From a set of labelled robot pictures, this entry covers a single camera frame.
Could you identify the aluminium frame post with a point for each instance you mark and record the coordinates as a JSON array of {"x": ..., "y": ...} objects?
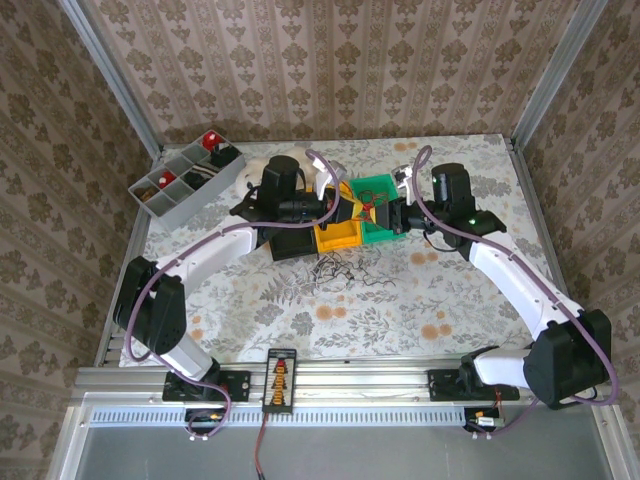
[
  {"x": 112, "y": 75},
  {"x": 555, "y": 75}
]

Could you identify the black small item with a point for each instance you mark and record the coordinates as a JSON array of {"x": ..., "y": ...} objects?
[{"x": 223, "y": 155}]

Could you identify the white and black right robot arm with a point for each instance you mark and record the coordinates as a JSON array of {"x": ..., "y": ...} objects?
[{"x": 525, "y": 285}]

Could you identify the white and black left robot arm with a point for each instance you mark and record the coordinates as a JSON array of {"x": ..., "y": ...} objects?
[{"x": 160, "y": 310}]

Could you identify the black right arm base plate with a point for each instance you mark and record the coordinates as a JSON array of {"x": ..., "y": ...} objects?
[{"x": 442, "y": 385}]

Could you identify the brown small item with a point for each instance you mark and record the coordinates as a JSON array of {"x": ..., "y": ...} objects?
[{"x": 146, "y": 193}]

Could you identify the aluminium mounting rail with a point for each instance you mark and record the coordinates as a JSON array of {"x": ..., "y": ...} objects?
[{"x": 350, "y": 382}]

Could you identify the black power distribution board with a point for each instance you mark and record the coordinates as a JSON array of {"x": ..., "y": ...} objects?
[{"x": 280, "y": 382}]

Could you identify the white plush toy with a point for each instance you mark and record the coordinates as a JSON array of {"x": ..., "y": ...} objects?
[{"x": 247, "y": 177}]

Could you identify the green plastic bin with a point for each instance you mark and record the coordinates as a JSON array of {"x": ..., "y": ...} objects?
[{"x": 372, "y": 236}]

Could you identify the red and black power lead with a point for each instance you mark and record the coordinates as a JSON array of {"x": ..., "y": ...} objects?
[{"x": 259, "y": 445}]

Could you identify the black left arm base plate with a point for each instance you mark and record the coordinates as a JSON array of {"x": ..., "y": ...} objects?
[{"x": 240, "y": 385}]

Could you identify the yellow plastic bin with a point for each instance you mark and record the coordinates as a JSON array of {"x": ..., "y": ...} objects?
[{"x": 340, "y": 241}]

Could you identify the red mushroom toy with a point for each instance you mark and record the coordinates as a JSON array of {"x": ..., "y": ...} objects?
[
  {"x": 211, "y": 140},
  {"x": 165, "y": 178}
]

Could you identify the grey metal panel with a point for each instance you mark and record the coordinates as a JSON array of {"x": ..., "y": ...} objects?
[{"x": 350, "y": 452}]

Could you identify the grey compartment organizer tray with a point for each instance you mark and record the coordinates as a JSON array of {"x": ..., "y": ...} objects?
[{"x": 167, "y": 204}]

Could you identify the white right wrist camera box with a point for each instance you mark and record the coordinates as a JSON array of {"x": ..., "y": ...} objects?
[{"x": 407, "y": 187}]

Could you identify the black and white striped item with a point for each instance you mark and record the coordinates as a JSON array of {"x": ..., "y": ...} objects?
[{"x": 200, "y": 173}]

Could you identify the black plastic bin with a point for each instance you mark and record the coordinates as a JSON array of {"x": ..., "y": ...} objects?
[{"x": 295, "y": 245}]

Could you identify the floral tablecloth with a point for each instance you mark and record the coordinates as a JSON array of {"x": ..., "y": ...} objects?
[{"x": 400, "y": 320}]

